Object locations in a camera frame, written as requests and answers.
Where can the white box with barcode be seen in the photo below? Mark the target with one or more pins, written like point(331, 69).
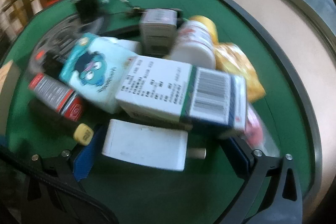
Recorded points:
point(162, 82)

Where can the white rectangular adapter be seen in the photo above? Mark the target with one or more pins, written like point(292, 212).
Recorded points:
point(144, 144)

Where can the white bottle with yellow cap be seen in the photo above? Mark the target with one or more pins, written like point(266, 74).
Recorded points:
point(194, 43)

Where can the red and grey tube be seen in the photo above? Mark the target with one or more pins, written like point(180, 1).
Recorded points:
point(52, 94)

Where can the yellow snack packet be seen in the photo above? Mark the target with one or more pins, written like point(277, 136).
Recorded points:
point(236, 66)

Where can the cardboard box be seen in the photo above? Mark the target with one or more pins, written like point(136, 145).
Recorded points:
point(5, 74)

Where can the small yellow block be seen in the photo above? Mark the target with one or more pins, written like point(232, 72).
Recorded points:
point(83, 134)

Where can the small grey box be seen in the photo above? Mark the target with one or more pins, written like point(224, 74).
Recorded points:
point(157, 29)

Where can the black electric motor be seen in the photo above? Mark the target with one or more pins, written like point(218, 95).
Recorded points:
point(86, 8)

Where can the grey round table centre panel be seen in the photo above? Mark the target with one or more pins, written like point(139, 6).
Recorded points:
point(57, 37)

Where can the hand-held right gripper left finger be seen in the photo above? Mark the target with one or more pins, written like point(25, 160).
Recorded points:
point(84, 158)

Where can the pink clear packet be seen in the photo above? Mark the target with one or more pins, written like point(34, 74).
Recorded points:
point(253, 127)

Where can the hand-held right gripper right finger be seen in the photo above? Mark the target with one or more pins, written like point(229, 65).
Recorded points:
point(238, 153)

